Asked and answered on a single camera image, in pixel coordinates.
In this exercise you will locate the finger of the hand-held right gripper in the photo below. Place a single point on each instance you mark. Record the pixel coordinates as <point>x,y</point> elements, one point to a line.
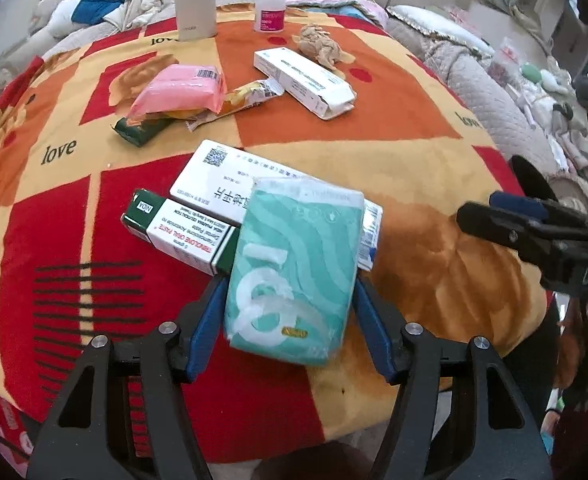
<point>478,217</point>
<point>518,205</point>

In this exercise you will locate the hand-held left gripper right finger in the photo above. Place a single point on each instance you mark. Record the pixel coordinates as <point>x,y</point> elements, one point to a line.
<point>373,335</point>

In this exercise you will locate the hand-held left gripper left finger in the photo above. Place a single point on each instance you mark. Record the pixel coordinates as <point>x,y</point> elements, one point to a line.
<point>204,330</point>

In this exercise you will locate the green and white box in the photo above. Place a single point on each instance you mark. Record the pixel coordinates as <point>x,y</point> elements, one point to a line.
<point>184,235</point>

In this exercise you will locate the teal tissue pack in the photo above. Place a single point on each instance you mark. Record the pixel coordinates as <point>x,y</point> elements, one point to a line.
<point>294,260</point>

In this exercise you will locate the green snack packet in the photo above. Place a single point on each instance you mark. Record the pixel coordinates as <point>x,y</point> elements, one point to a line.
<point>139,132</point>

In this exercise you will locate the long white box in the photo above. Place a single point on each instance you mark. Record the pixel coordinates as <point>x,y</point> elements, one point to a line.
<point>299,77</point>

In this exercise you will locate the beige tissue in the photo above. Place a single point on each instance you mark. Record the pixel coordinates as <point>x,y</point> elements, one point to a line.
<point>316,42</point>

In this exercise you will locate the red orange printed blanket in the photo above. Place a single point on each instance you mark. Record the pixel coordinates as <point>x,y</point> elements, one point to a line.
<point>423,270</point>

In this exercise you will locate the beige quilted sofa cover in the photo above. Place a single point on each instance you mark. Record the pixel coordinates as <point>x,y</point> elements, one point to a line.
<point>483,90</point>

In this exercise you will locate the clear plastic bag red label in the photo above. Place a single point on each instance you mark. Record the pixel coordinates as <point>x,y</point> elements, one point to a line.
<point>503,62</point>

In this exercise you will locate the large white medicine box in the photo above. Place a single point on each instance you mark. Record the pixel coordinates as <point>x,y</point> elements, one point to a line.
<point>209,180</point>

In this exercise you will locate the person's dark clothing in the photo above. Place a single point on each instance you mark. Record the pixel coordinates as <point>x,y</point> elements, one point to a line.
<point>573,440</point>

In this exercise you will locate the white frilled pillow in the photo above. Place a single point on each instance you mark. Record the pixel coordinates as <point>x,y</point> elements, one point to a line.
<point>438,20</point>

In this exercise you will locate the yellow snack wrapper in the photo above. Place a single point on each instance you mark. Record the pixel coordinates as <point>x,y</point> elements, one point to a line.
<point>244,97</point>

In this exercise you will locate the pink packet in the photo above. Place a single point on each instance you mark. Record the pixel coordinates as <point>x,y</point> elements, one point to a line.
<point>179,92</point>

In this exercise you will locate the pink and blue folded blanket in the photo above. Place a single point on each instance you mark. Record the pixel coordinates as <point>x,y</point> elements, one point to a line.
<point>334,2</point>

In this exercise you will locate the white pill bottle pink label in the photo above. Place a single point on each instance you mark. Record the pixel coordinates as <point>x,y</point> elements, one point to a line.
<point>270,10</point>

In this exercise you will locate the white thermos bottle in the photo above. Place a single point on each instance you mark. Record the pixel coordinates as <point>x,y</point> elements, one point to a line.
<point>194,10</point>

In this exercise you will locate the beige crumpled garment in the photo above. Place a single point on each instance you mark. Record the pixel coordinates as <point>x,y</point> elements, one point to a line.
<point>139,10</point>

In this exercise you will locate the white padded garment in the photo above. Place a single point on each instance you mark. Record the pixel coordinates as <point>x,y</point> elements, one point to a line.
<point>59,20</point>

